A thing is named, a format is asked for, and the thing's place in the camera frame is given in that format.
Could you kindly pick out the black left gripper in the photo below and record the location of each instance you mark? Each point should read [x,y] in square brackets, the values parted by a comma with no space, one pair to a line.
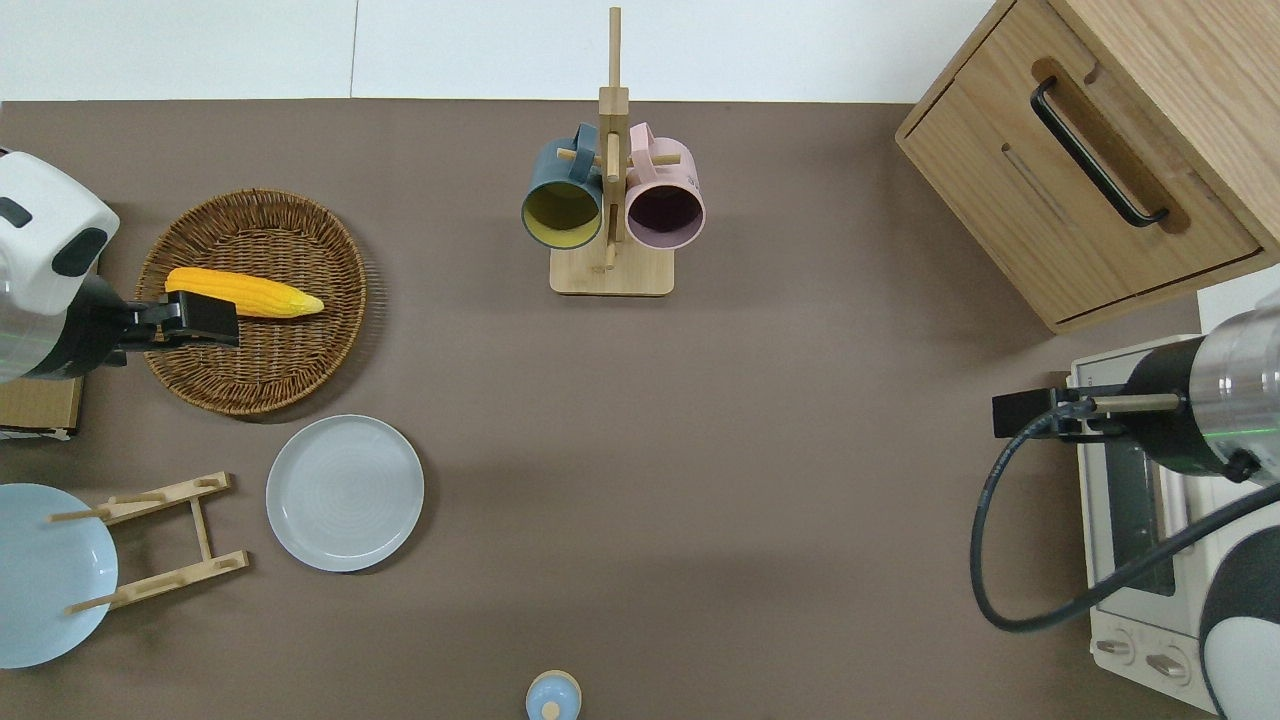
[150,322]

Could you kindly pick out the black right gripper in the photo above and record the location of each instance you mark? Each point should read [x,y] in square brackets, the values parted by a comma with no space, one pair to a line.
[1075,425]

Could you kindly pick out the gray round plate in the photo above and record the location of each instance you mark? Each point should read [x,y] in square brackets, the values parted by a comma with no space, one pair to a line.
[345,493]

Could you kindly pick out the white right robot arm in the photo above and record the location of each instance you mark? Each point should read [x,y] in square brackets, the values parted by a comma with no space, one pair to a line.
[1240,390]

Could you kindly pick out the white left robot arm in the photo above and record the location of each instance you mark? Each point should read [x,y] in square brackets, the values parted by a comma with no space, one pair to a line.
[40,230]

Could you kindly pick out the wooden plate rack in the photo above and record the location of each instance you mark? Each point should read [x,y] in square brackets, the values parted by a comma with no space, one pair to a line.
[200,525]

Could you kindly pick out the light blue plate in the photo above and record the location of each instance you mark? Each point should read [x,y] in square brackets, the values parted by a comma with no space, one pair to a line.
[45,580]

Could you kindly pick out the yellow corn cob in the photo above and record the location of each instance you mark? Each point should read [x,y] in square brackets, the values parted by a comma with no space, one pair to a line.
[270,295]

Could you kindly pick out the round wicker basket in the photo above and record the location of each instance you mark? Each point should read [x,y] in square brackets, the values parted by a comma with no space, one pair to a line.
[270,370]

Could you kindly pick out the white toaster oven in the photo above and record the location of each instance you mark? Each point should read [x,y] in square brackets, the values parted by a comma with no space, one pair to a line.
[1125,600]

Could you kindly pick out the oven knob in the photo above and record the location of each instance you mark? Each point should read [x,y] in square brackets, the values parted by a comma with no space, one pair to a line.
[1167,664]
[1115,647]

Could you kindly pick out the wooden cabinet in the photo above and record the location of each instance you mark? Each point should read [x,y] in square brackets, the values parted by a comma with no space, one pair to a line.
[1000,160]

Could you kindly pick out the dark blue mug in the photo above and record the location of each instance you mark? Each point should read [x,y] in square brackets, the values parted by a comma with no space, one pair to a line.
[560,215]

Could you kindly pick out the wooden mug tree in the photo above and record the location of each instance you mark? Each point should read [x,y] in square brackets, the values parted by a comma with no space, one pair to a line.
[612,275]

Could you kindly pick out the pink mug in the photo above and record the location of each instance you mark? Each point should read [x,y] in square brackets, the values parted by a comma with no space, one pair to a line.
[665,215]

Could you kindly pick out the small blue wooden bell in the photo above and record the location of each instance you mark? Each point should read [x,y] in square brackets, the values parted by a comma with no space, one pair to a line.
[553,697]

